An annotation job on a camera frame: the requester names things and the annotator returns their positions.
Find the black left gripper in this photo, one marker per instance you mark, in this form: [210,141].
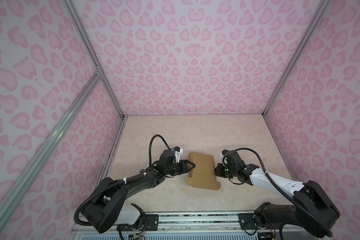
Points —
[185,167]

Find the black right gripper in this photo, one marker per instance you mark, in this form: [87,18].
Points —
[218,172]

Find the brown cardboard paper box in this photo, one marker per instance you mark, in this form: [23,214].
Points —
[203,175]

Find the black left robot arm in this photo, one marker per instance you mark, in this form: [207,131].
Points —
[105,208]

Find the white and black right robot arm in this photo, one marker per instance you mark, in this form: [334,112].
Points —
[310,207]

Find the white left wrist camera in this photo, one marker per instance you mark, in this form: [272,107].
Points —
[178,152]

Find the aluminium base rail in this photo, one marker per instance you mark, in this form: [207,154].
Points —
[220,225]

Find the aluminium back right corner post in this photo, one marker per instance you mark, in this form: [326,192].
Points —
[302,43]

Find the aluminium corner post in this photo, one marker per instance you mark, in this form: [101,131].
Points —
[302,43]
[79,26]

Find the aluminium diagonal left wall bar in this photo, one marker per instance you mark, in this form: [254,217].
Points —
[29,175]

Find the aluminium back left corner post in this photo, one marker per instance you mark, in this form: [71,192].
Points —
[79,26]

